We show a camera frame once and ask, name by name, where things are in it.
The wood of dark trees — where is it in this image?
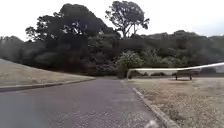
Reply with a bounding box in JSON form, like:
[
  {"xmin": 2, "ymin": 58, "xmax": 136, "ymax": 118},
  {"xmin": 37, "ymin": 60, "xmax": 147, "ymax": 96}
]
[{"xmin": 0, "ymin": 0, "xmax": 224, "ymax": 79}]

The grey asphalt road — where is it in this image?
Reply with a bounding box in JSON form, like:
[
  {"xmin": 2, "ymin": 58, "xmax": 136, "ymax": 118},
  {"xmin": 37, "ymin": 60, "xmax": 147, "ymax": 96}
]
[{"xmin": 0, "ymin": 77, "xmax": 167, "ymax": 128}]

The concrete kerb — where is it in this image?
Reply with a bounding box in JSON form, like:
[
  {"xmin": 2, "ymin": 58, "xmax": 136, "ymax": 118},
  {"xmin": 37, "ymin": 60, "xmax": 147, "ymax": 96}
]
[
  {"xmin": 0, "ymin": 78, "xmax": 96, "ymax": 93},
  {"xmin": 120, "ymin": 79, "xmax": 181, "ymax": 128}
]

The robot's own part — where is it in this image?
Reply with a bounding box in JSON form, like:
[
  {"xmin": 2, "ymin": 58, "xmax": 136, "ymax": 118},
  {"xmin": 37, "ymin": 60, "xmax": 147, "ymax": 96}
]
[{"xmin": 144, "ymin": 119, "xmax": 160, "ymax": 128}]

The bench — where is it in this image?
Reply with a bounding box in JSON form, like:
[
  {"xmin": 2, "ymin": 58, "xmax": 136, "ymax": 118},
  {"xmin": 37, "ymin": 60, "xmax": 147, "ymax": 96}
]
[{"xmin": 171, "ymin": 70, "xmax": 200, "ymax": 81}]

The dry grass verge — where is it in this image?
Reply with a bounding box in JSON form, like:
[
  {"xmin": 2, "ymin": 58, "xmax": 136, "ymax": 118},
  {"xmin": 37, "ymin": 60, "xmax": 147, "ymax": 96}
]
[{"xmin": 125, "ymin": 76, "xmax": 224, "ymax": 128}]

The dry grass slope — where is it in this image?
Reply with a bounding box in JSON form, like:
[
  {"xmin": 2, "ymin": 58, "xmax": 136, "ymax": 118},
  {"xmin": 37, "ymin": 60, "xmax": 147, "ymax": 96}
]
[{"xmin": 0, "ymin": 58, "xmax": 96, "ymax": 88}]

